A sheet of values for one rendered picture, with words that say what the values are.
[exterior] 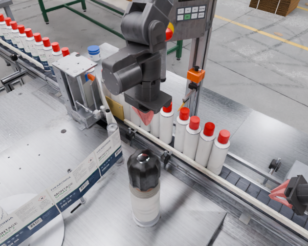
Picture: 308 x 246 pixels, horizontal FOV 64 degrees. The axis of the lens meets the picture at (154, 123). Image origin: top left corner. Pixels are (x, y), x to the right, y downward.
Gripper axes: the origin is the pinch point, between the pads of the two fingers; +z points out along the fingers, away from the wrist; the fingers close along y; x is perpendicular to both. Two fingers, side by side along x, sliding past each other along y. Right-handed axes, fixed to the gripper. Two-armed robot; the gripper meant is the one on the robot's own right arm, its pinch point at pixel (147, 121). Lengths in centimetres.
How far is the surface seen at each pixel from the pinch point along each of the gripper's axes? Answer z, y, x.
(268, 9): 103, -94, 408
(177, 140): 23.9, -1.1, 18.1
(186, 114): 10.7, 0.4, 19.3
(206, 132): 11.8, 9.1, 17.9
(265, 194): 30, 33, 23
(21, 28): 11, -101, 17
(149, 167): 1.8, 9.0, -9.6
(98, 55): 32, -81, 48
